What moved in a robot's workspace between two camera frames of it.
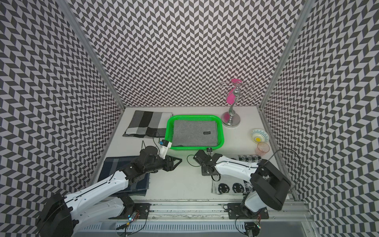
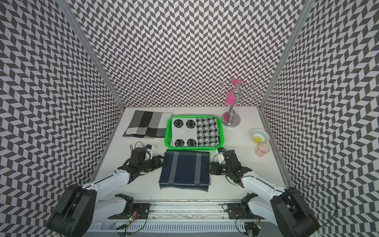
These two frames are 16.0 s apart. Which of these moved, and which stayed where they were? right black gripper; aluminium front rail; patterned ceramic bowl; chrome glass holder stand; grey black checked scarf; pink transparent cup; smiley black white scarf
Moved: right black gripper; smiley black white scarf
Stayed: pink transparent cup; chrome glass holder stand; grey black checked scarf; aluminium front rail; patterned ceramic bowl
